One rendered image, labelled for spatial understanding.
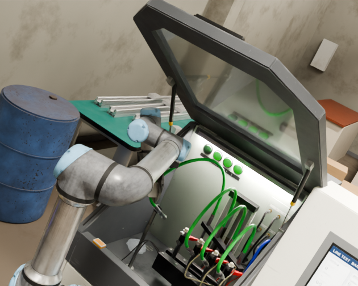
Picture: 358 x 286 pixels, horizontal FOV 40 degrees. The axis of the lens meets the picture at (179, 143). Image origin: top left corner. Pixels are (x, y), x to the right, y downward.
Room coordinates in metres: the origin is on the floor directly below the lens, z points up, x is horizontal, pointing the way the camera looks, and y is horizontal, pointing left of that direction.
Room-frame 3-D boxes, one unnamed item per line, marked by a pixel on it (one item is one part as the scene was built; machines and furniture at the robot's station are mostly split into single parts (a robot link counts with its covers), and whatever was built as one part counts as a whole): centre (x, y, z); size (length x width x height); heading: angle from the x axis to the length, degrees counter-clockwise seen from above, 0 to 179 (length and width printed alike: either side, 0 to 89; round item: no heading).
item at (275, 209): (2.00, -0.52, 1.20); 0.13 x 0.03 x 0.31; 62
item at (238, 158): (2.12, -0.31, 1.43); 0.54 x 0.03 x 0.02; 62
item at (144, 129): (1.62, 0.12, 1.53); 0.11 x 0.11 x 0.08; 81
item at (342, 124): (9.22, -2.40, 0.45); 2.57 x 0.82 x 0.91; 157
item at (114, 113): (4.82, 0.24, 0.40); 2.21 x 0.83 x 0.81; 157
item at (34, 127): (3.29, 1.00, 0.44); 0.58 x 0.58 x 0.87
